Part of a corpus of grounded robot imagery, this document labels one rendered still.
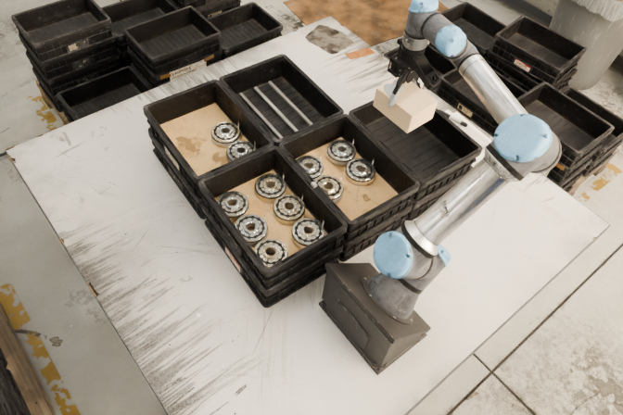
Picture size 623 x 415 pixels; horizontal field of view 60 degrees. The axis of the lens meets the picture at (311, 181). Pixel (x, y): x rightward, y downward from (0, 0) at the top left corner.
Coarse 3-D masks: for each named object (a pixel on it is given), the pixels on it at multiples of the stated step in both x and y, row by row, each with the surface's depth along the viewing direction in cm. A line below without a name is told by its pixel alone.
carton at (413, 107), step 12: (384, 84) 176; (408, 84) 176; (384, 96) 173; (408, 96) 173; (420, 96) 173; (384, 108) 176; (396, 108) 171; (408, 108) 169; (420, 108) 169; (432, 108) 173; (396, 120) 174; (408, 120) 169; (420, 120) 173
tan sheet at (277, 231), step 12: (252, 180) 183; (240, 192) 180; (252, 192) 180; (288, 192) 181; (252, 204) 177; (264, 204) 177; (312, 216) 176; (276, 228) 172; (288, 228) 172; (288, 240) 169; (288, 252) 166
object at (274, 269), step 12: (252, 156) 177; (228, 168) 173; (204, 180) 169; (204, 192) 166; (312, 192) 170; (216, 204) 163; (324, 204) 166; (336, 216) 164; (228, 228) 161; (240, 240) 156; (324, 240) 158; (300, 252) 155; (276, 264) 152; (288, 264) 154
